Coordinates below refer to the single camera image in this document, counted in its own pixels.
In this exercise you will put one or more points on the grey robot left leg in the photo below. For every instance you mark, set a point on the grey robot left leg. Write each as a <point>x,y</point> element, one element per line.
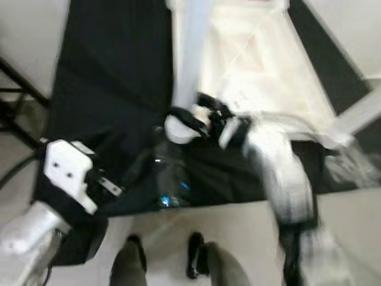
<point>128,265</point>

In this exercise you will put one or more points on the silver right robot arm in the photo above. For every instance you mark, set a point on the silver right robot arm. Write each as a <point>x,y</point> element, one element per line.
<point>286,179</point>

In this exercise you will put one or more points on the clear plastic tape piece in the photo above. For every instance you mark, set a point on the clear plastic tape piece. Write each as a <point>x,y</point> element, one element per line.
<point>354,164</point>
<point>172,179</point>

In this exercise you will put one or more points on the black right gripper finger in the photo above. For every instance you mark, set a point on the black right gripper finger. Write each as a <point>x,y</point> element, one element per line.
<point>186,119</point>

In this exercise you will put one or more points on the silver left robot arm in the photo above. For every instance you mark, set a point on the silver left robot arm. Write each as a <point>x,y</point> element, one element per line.
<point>30,229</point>

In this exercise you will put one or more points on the white plastic children table top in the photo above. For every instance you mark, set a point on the white plastic children table top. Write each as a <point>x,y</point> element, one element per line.
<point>262,71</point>

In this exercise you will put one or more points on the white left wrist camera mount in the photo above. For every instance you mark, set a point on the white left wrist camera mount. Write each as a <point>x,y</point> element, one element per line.
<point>68,173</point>

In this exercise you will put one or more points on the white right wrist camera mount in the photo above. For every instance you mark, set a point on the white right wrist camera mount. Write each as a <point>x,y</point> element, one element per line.
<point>235,132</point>

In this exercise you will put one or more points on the black metal folding rack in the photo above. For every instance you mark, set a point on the black metal folding rack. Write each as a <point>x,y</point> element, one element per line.
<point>18,101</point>

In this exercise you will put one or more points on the white plastic table leg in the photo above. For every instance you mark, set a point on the white plastic table leg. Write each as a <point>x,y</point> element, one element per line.
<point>190,53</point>
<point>360,113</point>

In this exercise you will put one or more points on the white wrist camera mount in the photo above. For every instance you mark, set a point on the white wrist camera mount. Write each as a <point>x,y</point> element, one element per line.
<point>235,132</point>
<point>68,173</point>

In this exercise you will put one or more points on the black tablecloth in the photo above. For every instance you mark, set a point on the black tablecloth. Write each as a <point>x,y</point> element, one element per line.
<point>113,77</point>

